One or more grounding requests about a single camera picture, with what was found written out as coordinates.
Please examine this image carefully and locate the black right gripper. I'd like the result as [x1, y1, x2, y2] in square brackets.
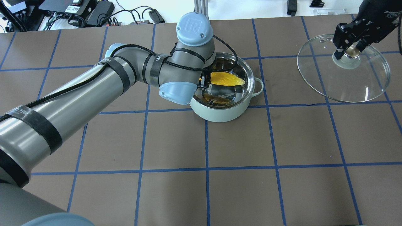
[333, 12, 401, 60]

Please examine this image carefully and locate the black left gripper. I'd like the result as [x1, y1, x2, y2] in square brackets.
[198, 68, 212, 89]

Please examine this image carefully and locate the yellow corn cob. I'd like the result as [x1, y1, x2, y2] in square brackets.
[210, 72, 246, 86]

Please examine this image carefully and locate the glass pot lid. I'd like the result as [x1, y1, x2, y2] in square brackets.
[297, 34, 391, 103]

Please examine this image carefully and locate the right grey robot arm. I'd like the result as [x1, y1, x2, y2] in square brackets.
[333, 0, 402, 60]

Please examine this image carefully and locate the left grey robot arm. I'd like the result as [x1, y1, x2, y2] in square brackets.
[0, 12, 215, 226]

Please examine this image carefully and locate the pale green electric pot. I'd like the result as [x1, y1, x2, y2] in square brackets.
[190, 52, 264, 122]

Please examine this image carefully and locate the black power adapter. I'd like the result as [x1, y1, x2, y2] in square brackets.
[84, 1, 115, 27]

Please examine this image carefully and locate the black electronics box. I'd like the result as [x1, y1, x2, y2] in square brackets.
[39, 0, 97, 17]

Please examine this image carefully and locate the aluminium frame post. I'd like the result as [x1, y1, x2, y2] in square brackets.
[194, 0, 209, 19]

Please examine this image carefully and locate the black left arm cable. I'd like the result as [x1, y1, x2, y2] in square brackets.
[0, 35, 238, 123]

